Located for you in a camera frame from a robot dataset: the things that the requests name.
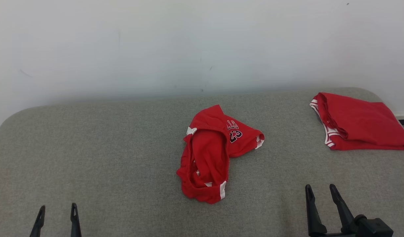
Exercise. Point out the red basketball jersey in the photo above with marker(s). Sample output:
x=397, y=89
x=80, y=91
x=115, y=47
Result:
x=208, y=154
x=360, y=121

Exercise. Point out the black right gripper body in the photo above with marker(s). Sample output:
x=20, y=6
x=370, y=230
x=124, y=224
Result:
x=370, y=228

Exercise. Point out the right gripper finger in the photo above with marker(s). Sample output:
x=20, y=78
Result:
x=342, y=212
x=314, y=217

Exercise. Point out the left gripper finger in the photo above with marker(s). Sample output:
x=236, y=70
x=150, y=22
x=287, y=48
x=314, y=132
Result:
x=74, y=223
x=39, y=223

